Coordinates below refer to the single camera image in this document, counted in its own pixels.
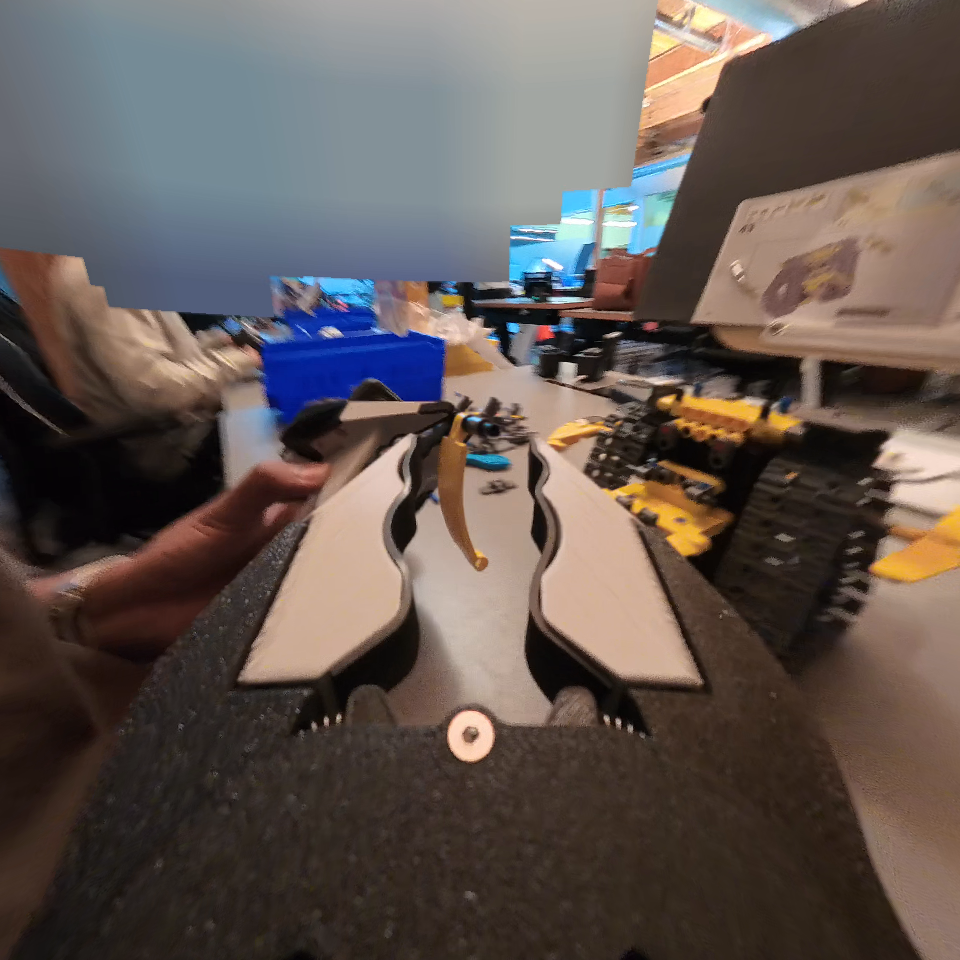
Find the black booklet stand board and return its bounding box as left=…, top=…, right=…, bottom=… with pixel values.
left=636, top=0, right=960, bottom=325

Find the background work desk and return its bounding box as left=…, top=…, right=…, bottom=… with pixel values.
left=471, top=294, right=639, bottom=327

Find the yellow black toy tracked vehicle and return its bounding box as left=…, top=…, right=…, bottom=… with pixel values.
left=547, top=388, right=897, bottom=665

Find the person's left forearm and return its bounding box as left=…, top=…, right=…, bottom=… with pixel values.
left=0, top=540, right=144, bottom=960

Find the blue plastic bin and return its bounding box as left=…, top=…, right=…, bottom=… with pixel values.
left=261, top=328, right=448, bottom=426

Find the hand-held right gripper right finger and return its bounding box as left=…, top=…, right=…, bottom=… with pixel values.
left=525, top=438, right=708, bottom=700

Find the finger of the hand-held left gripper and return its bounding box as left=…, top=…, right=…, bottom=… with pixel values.
left=339, top=401, right=459, bottom=453
left=311, top=431, right=421, bottom=520

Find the toy instruction booklet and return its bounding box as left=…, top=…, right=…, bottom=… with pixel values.
left=688, top=152, right=960, bottom=370

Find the yellow toy wing panel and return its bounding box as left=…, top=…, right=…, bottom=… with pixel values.
left=868, top=508, right=960, bottom=586

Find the pile of small black parts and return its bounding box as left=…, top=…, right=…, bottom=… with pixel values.
left=450, top=396, right=540, bottom=453

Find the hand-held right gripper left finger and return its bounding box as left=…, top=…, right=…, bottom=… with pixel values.
left=236, top=435, right=421, bottom=696

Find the silver wristwatch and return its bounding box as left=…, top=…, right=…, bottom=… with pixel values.
left=46, top=571, right=105, bottom=648

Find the brown bag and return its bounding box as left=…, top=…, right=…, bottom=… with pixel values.
left=591, top=249, right=655, bottom=313

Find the yellow curved toy panel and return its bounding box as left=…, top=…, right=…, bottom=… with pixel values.
left=436, top=414, right=491, bottom=573

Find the person's left hand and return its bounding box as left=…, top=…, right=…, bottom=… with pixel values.
left=81, top=461, right=333, bottom=663

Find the clear plastic bag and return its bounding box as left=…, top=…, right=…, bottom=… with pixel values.
left=373, top=283, right=515, bottom=370

